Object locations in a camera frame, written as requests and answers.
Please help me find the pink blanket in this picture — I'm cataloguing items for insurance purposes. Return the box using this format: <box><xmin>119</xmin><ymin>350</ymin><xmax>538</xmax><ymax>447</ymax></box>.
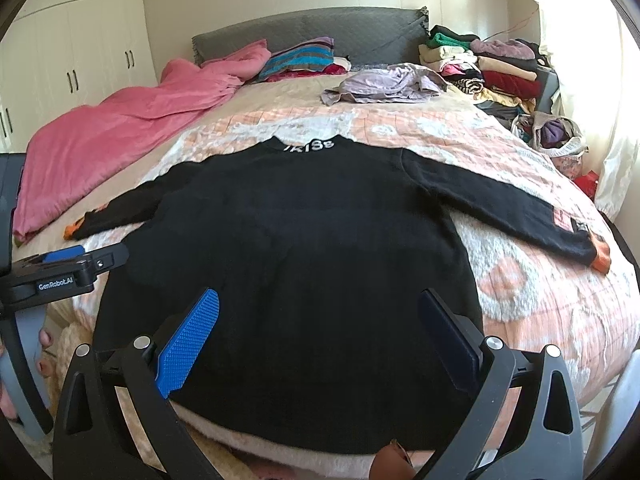
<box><xmin>13</xmin><ymin>39</ymin><xmax>271</xmax><ymax>244</ymax></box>

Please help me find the orange and white tufted bedspread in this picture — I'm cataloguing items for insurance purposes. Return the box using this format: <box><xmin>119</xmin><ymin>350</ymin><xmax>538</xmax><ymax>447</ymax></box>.
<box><xmin>38</xmin><ymin>98</ymin><xmax>639</xmax><ymax>406</ymax></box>

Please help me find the white curtain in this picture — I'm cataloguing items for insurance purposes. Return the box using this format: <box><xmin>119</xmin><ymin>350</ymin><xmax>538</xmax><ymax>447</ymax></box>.
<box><xmin>536</xmin><ymin>0</ymin><xmax>639</xmax><ymax>220</ymax></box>

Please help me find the beige bed sheet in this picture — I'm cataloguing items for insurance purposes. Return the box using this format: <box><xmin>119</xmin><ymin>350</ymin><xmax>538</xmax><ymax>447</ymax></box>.
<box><xmin>123</xmin><ymin>76</ymin><xmax>492</xmax><ymax>178</ymax></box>

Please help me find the striped blue folded blanket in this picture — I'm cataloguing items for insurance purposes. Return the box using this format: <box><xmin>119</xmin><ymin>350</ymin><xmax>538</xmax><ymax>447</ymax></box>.
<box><xmin>257</xmin><ymin>37</ymin><xmax>334</xmax><ymax>81</ymax></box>

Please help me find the black sweater with orange cuffs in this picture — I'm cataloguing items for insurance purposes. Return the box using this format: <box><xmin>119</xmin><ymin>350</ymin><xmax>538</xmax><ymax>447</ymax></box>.
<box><xmin>65</xmin><ymin>136</ymin><xmax>611</xmax><ymax>454</ymax></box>

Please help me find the pile of folded clothes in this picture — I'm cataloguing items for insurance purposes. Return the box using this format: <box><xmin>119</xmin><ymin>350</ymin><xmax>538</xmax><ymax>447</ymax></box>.
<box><xmin>419</xmin><ymin>25</ymin><xmax>560</xmax><ymax>114</ymax></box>

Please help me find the person's left hand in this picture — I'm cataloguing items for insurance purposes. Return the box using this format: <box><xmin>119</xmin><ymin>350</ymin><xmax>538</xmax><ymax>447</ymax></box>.
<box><xmin>1</xmin><ymin>327</ymin><xmax>56</xmax><ymax>422</ymax></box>

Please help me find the bag of clothes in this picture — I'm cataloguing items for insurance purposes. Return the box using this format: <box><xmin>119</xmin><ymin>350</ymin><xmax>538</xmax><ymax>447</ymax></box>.
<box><xmin>511</xmin><ymin>110</ymin><xmax>589</xmax><ymax>180</ymax></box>

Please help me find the red bag on floor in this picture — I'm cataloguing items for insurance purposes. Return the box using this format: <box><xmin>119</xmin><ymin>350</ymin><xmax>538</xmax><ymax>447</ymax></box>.
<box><xmin>573</xmin><ymin>171</ymin><xmax>599</xmax><ymax>202</ymax></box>

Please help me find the grey upholstered headboard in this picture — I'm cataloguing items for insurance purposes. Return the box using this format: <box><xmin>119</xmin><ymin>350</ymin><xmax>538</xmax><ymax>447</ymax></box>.
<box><xmin>192</xmin><ymin>6</ymin><xmax>430</xmax><ymax>67</ymax></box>

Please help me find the lilac crumpled garment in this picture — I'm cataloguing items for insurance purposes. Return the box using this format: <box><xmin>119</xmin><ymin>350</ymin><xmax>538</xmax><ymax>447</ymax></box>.
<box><xmin>320</xmin><ymin>63</ymin><xmax>448</xmax><ymax>106</ymax></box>

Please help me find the white wardrobe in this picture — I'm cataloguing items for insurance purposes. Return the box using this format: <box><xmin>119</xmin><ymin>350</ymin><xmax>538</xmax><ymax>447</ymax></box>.
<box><xmin>1</xmin><ymin>0</ymin><xmax>157</xmax><ymax>152</ymax></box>

